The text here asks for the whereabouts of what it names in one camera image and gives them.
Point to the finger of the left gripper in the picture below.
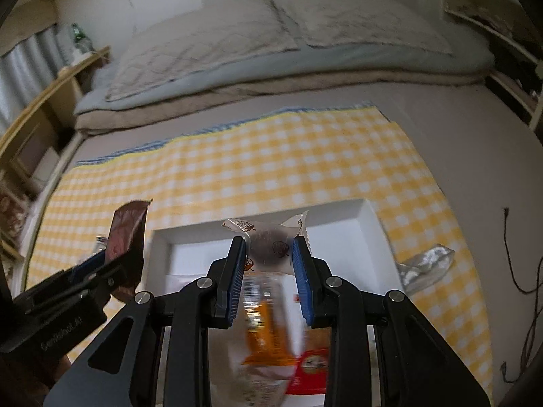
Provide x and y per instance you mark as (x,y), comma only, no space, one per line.
(121,275)
(89,266)

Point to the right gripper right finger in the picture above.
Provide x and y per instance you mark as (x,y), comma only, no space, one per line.
(416,366)

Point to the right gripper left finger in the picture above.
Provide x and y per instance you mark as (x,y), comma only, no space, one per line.
(157,345)

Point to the brown chocolate packet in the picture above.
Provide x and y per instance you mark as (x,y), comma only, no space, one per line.
(127,237)

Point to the red cracker snack packet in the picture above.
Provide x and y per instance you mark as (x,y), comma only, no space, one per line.
(311,348)

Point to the orange rice bar packet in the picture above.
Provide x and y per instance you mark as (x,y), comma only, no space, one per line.
(265,322)

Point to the dark round cookie packet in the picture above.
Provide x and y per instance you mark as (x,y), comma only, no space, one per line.
(269,244)

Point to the left hand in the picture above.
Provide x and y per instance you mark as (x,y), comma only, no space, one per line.
(30,370)

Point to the silver brown snack packet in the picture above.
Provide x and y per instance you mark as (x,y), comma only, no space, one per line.
(100,244)

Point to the red patterned bag on shelf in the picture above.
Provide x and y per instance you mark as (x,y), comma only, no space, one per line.
(13,216)

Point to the silver foil packet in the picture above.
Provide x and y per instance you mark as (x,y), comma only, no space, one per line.
(425,269)

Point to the wooden headboard shelf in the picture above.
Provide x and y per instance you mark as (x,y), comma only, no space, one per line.
(48,122)

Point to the beige folded comforter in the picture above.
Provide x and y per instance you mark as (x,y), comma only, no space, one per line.
(104,119)

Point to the white tray box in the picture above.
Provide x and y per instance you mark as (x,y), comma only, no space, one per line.
(347,235)

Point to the grey curtain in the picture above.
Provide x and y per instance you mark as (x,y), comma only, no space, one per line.
(26,71)

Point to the yellow checkered cloth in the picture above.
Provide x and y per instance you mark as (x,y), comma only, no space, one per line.
(287,159)

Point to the green bottle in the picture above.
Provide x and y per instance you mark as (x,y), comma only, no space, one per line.
(81,40)

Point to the left beige pillow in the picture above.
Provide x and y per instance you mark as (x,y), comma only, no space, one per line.
(196,41)

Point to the beige pillow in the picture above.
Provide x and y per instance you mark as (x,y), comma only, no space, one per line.
(330,23)
(196,41)

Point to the right white shelf unit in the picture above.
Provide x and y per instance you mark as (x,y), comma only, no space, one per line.
(517,49)

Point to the grey blue blanket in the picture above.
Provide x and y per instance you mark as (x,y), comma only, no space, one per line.
(468,57)

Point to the right beige pillow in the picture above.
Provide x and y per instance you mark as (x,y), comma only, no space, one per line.
(330,23)

